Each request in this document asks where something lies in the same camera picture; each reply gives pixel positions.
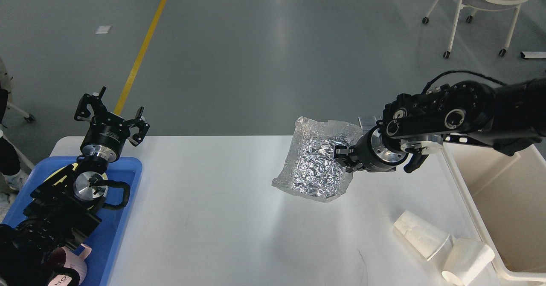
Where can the aluminium foil sheet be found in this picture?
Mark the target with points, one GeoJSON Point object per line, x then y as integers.
{"type": "Point", "coordinates": [310, 169]}

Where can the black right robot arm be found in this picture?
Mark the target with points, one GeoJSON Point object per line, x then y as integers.
{"type": "Point", "coordinates": [508, 118]}

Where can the blue plastic tray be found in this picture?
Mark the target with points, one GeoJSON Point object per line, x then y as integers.
{"type": "Point", "coordinates": [106, 239]}

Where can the white bar on floor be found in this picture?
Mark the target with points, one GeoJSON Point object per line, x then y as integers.
{"type": "Point", "coordinates": [533, 55]}

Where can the left clear floor plate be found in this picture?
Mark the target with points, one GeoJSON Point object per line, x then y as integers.
{"type": "Point", "coordinates": [367, 123]}

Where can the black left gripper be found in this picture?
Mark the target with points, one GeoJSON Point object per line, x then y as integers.
{"type": "Point", "coordinates": [107, 141]}

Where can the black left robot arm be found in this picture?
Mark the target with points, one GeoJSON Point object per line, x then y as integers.
{"type": "Point", "coordinates": [64, 209]}

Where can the white paper cup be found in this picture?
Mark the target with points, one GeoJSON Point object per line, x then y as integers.
{"type": "Point", "coordinates": [466, 259]}
{"type": "Point", "coordinates": [426, 238]}

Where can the person in black clothes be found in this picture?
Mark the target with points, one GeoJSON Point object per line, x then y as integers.
{"type": "Point", "coordinates": [10, 165]}

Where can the beige plastic bin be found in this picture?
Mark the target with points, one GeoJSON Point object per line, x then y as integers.
{"type": "Point", "coordinates": [506, 198]}

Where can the pink ribbed mug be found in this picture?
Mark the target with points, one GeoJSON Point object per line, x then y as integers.
{"type": "Point", "coordinates": [64, 257]}

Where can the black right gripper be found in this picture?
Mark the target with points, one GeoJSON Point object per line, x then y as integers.
{"type": "Point", "coordinates": [369, 154]}

